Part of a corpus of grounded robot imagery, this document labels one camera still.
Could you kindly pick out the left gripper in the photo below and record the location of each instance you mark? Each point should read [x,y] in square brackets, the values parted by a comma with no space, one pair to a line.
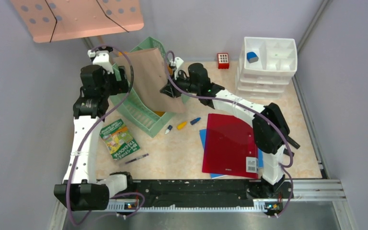
[120,86]

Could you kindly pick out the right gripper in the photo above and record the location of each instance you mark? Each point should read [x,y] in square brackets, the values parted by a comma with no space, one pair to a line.
[168,90]

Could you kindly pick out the beige pressure file folder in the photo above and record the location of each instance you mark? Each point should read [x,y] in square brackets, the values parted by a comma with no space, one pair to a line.
[150,78]

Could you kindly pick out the green file rack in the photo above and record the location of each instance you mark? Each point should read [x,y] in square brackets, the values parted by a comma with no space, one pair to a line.
[134,110]

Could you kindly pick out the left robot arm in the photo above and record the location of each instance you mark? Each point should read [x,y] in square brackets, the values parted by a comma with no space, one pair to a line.
[80,190]

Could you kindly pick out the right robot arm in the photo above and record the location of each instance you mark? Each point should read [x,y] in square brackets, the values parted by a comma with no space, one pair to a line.
[267,122]

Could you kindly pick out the red small box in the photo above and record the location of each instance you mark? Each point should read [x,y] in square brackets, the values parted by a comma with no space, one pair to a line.
[223,60]

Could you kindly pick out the yellow dropper bottle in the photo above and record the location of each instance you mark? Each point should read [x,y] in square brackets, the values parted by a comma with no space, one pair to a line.
[181,125]

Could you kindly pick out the orange file folder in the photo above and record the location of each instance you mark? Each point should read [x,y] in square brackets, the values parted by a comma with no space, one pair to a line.
[159,113]

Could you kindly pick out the blue plastic folder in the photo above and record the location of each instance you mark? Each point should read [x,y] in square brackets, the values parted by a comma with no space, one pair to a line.
[203,133]

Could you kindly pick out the green children's book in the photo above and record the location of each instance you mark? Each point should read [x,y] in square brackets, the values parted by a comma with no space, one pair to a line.
[119,140]

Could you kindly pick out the blue eraser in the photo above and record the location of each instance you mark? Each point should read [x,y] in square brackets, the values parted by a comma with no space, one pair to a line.
[252,57]

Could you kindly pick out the red translucent file folder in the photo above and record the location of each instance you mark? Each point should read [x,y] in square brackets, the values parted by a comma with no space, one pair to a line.
[230,147]

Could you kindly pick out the dark pen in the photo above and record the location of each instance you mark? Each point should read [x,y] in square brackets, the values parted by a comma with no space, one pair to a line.
[137,158]

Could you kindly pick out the clear plastic drawer unit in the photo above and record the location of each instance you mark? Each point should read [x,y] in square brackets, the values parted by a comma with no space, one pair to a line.
[268,78]

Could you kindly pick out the pink perforated lamp panel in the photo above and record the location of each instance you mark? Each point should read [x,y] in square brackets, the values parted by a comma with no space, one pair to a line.
[58,20]

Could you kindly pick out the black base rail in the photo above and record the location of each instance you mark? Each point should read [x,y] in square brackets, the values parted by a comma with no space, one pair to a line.
[221,195]

